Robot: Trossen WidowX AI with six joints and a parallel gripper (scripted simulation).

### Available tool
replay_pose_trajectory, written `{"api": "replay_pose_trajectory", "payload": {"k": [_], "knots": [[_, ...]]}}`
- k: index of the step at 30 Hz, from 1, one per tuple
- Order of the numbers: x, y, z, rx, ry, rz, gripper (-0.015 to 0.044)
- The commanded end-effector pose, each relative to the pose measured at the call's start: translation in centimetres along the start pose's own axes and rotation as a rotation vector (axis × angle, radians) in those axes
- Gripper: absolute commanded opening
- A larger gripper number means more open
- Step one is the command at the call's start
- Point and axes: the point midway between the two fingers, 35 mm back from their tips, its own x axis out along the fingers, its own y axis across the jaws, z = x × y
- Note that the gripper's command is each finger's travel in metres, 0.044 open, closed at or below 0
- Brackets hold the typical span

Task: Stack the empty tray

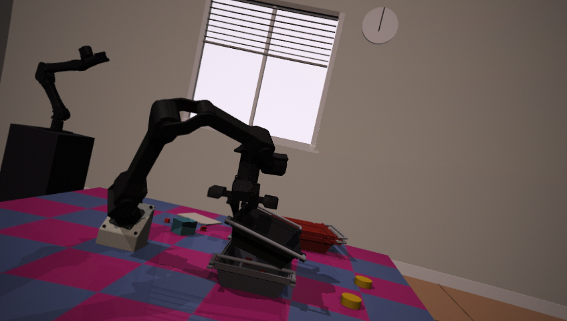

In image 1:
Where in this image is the golden yellow short cylinder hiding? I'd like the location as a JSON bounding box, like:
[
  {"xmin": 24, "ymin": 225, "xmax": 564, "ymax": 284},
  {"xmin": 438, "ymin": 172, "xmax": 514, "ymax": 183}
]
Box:
[
  {"xmin": 340, "ymin": 292, "xmax": 362, "ymax": 310},
  {"xmin": 354, "ymin": 275, "xmax": 372, "ymax": 289}
]

